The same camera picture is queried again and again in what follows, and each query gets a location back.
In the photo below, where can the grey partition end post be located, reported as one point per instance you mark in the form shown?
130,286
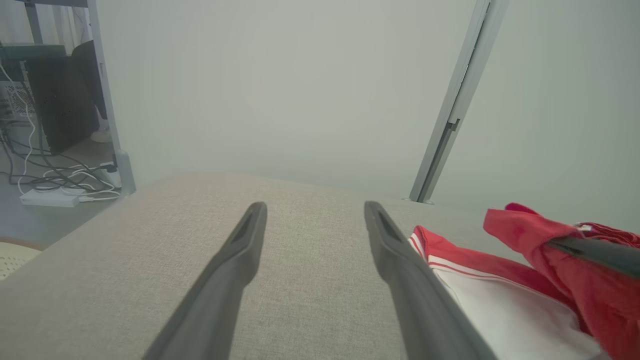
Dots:
124,175

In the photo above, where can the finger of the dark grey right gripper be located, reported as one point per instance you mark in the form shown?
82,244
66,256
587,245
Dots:
610,255

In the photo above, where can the silver perforated computer case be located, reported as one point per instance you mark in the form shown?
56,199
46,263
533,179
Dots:
15,100

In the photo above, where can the white round stand base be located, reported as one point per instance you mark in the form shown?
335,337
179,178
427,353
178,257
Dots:
101,136

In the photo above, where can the grey metal desk leg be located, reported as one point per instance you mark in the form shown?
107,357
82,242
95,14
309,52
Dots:
34,22

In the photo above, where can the teal box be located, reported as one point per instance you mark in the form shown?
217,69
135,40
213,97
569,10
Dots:
30,51

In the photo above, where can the white power adapter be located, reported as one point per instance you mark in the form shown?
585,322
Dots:
112,176

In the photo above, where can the grey metal partition post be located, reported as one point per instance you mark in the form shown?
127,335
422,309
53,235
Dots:
460,100

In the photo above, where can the white power strip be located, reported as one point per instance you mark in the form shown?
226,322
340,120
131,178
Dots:
50,198

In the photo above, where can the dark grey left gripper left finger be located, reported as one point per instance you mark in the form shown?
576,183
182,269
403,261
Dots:
220,300

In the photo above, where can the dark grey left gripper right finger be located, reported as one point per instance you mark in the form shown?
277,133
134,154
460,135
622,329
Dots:
425,310

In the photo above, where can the black computer tower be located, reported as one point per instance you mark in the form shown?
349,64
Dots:
60,100

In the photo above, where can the red white lettered jersey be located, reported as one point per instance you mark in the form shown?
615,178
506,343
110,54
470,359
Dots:
505,310

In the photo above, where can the cream perforated plastic basket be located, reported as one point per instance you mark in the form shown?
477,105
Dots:
15,257

